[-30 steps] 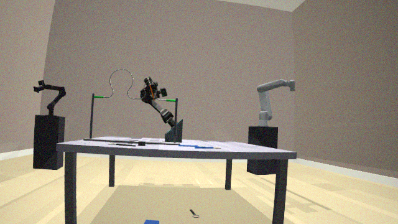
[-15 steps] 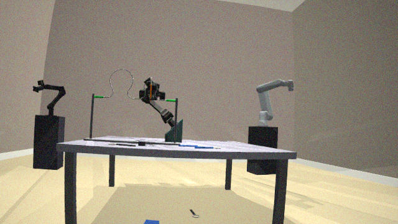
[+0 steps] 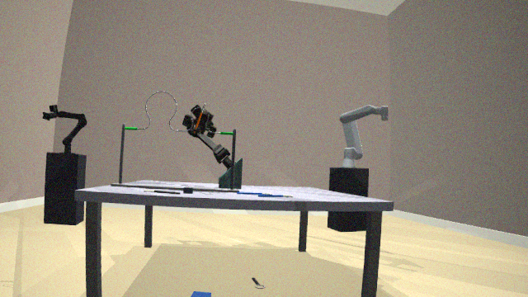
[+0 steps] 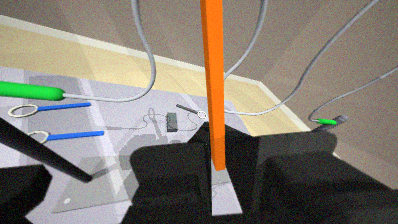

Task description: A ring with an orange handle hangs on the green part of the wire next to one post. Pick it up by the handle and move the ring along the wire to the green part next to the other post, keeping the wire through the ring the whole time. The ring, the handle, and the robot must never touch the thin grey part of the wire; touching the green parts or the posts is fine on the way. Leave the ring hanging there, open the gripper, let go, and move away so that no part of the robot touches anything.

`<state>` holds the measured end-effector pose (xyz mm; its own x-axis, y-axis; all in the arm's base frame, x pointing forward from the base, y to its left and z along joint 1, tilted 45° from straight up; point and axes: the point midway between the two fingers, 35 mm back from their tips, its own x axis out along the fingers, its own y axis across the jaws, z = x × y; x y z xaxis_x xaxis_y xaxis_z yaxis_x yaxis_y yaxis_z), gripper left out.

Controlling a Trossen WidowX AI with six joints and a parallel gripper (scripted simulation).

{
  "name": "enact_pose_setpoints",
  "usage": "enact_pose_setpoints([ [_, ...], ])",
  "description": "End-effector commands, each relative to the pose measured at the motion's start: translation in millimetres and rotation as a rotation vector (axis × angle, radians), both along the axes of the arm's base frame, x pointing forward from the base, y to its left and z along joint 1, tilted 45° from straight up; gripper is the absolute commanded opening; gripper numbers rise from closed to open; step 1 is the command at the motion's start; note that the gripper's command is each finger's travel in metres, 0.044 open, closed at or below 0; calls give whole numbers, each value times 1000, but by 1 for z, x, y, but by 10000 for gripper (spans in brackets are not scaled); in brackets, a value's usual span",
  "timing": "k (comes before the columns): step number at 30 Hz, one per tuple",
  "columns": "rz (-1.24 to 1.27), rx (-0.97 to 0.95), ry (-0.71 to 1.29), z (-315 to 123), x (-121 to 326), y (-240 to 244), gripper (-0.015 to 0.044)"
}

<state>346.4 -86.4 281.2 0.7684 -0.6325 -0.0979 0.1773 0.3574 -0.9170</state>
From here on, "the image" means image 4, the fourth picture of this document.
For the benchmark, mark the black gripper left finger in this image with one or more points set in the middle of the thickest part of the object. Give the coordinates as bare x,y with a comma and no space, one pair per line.
192,157

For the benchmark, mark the blue handle with white loop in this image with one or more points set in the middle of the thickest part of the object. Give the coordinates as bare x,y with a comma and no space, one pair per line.
46,108
67,136

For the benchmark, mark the orange handle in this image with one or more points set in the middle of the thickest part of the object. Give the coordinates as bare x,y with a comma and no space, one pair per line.
212,30

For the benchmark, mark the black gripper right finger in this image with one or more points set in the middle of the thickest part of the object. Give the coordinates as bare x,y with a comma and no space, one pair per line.
245,157

